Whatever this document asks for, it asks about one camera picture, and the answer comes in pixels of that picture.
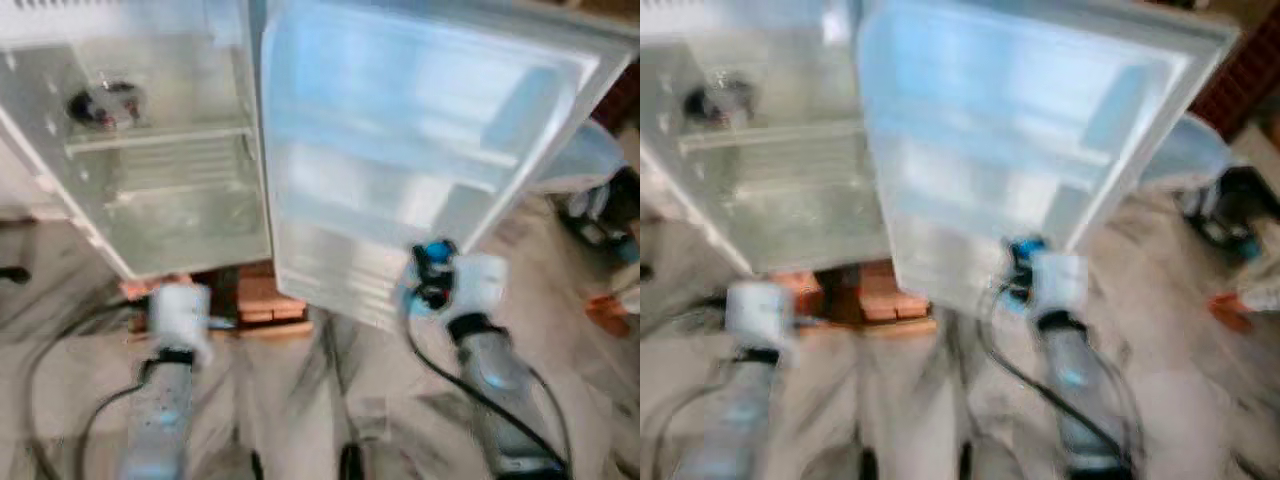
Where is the white fridge door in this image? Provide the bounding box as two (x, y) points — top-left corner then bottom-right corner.
(258, 0), (641, 334)
(856, 0), (1243, 321)

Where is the white fridge shelf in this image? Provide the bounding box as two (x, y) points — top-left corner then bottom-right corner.
(678, 120), (869, 154)
(63, 122), (257, 158)

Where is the tall red brick stack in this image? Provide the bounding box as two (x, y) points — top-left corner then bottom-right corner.
(860, 260), (923, 325)
(238, 262), (313, 325)

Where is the small orange red object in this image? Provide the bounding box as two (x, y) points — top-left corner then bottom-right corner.
(1207, 290), (1259, 333)
(585, 290), (641, 337)

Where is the light blue plastic basin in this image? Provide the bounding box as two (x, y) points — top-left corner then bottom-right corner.
(528, 118), (629, 197)
(1140, 113), (1239, 193)

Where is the low red brick stack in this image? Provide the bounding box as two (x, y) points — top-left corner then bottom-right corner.
(118, 275), (193, 303)
(790, 270), (833, 319)

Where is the dark packaged food item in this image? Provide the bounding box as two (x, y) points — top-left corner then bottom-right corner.
(683, 78), (758, 129)
(65, 80), (143, 133)

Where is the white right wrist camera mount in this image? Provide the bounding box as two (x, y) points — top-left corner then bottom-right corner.
(1030, 251), (1090, 319)
(450, 253), (510, 323)

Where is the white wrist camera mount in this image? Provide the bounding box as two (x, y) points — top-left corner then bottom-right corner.
(148, 283), (214, 363)
(450, 253), (510, 323)
(1030, 251), (1090, 319)
(724, 281), (798, 361)

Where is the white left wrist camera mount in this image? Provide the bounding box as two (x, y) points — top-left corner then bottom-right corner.
(148, 283), (214, 363)
(724, 281), (798, 361)

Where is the short black left arm cable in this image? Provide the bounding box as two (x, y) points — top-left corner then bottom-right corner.
(648, 380), (736, 480)
(78, 375), (151, 480)

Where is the long black left arm cable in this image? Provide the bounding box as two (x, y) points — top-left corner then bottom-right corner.
(22, 300), (161, 480)

